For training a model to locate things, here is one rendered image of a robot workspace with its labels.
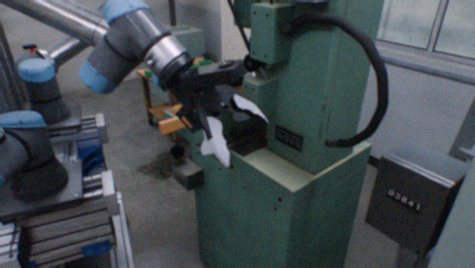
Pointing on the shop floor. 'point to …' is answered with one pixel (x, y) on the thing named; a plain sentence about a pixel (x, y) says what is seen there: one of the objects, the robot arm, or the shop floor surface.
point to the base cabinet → (271, 222)
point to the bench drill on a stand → (197, 47)
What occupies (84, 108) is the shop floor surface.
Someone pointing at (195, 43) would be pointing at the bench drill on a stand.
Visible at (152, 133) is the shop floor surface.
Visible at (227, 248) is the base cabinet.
